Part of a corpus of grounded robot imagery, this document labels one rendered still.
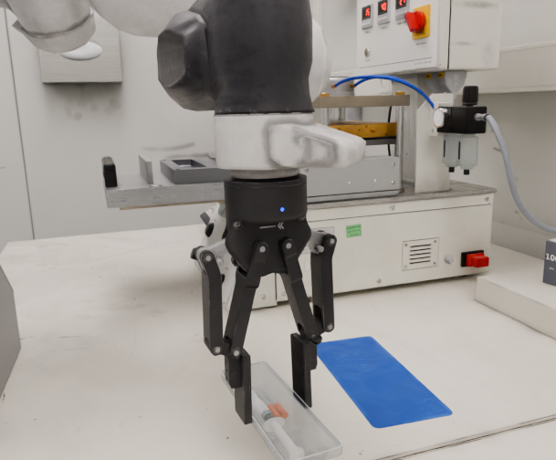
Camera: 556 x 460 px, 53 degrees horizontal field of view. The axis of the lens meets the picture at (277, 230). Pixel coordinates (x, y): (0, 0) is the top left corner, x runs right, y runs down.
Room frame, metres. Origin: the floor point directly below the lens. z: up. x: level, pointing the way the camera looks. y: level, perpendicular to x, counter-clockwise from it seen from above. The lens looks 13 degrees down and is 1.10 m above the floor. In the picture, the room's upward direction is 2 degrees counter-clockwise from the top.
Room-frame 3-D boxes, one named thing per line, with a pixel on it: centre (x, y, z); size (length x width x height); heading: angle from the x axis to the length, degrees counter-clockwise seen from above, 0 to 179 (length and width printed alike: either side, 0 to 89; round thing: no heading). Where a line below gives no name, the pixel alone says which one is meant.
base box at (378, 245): (1.12, -0.12, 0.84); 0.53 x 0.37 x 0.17; 108
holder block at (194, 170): (1.05, 0.13, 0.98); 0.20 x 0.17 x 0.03; 18
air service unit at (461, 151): (0.96, -0.31, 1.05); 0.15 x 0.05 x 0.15; 18
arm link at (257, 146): (0.49, -0.01, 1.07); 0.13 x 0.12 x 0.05; 23
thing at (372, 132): (1.13, -0.12, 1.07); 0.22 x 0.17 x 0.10; 18
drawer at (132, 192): (1.04, 0.17, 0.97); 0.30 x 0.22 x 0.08; 108
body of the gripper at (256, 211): (0.50, 0.01, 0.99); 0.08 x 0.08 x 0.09
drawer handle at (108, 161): (1.00, 0.30, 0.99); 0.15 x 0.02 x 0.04; 18
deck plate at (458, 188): (1.14, -0.15, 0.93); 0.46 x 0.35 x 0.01; 108
